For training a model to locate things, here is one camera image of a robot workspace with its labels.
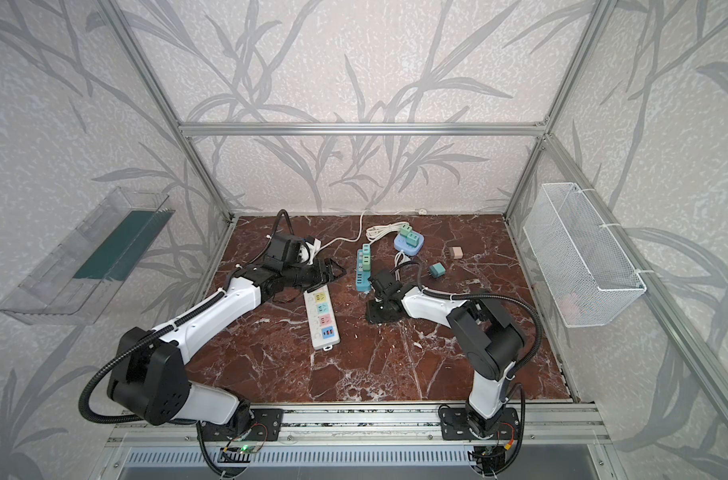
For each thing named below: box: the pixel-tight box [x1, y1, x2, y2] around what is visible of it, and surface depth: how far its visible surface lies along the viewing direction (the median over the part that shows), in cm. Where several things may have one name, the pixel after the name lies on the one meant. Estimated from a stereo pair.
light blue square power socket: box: [393, 230, 425, 256], surface depth 110 cm
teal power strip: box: [356, 249, 371, 292], surface depth 101 cm
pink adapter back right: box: [449, 246, 463, 259], surface depth 110 cm
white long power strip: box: [303, 284, 341, 352], surface depth 91 cm
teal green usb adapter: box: [406, 232, 420, 247], surface depth 107 cm
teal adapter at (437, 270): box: [429, 262, 446, 279], surface depth 104 cm
